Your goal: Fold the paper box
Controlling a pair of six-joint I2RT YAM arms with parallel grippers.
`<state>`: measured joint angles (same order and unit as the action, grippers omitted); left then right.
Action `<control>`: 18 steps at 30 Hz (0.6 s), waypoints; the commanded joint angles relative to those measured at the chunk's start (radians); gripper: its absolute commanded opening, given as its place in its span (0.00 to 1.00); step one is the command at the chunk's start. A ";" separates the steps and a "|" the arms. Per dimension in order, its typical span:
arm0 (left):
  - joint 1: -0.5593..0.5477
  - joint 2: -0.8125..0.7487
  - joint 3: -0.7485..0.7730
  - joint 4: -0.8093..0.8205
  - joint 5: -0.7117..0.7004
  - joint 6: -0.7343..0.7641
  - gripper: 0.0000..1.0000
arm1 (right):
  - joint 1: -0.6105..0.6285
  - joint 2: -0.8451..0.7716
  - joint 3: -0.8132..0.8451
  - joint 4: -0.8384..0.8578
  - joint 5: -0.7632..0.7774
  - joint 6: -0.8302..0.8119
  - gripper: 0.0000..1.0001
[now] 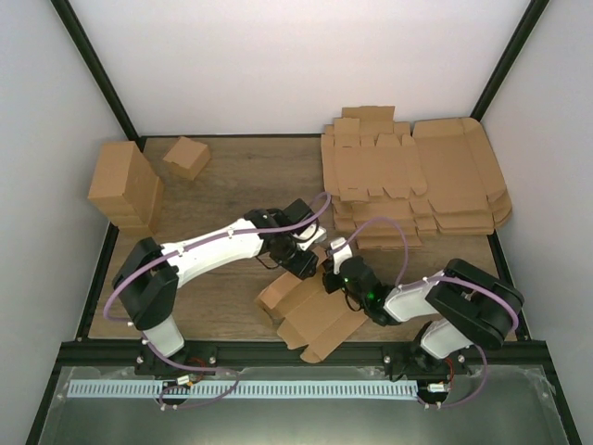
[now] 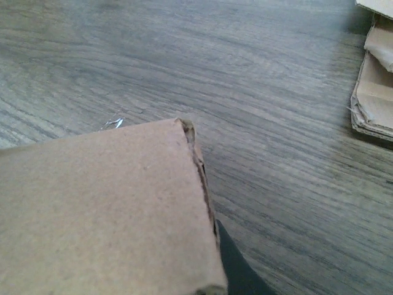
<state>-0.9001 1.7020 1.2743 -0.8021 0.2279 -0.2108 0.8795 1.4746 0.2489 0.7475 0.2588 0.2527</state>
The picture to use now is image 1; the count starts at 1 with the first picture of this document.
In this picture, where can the black aluminium frame rail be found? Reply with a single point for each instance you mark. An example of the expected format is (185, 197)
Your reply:
(112, 352)

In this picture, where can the light blue slotted cable duct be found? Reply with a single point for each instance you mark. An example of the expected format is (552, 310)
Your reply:
(254, 389)

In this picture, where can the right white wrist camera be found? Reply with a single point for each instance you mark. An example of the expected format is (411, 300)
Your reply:
(339, 251)

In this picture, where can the tall folded cardboard box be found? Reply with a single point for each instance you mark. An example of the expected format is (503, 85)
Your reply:
(120, 168)

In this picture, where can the large flat cardboard blanks stack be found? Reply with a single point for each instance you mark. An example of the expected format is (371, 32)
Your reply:
(466, 190)

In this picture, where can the low folded cardboard box stack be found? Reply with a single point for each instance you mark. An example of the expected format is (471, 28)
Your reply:
(138, 214)

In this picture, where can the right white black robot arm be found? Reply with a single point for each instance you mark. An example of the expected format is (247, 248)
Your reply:
(476, 308)

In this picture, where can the right black frame post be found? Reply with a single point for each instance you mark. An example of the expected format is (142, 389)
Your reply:
(530, 18)

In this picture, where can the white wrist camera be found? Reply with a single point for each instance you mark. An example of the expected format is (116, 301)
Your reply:
(339, 251)
(314, 234)

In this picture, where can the stack of flat cardboard blanks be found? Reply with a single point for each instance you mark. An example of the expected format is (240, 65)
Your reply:
(371, 168)

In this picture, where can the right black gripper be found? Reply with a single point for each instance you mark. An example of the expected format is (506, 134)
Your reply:
(330, 286)

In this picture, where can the grey metal base plate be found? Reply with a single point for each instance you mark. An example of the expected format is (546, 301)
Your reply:
(504, 405)

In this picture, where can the black frame post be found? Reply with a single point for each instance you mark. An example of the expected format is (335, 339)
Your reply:
(83, 44)
(530, 18)

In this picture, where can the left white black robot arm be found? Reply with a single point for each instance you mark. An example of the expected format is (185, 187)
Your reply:
(148, 281)

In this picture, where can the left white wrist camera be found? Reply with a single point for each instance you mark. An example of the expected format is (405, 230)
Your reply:
(314, 234)

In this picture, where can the left black frame post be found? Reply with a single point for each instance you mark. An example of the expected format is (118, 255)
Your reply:
(83, 44)

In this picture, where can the small folded cardboard box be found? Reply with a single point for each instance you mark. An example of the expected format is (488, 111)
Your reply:
(187, 158)

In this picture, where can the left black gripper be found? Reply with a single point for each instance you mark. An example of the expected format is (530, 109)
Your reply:
(302, 267)

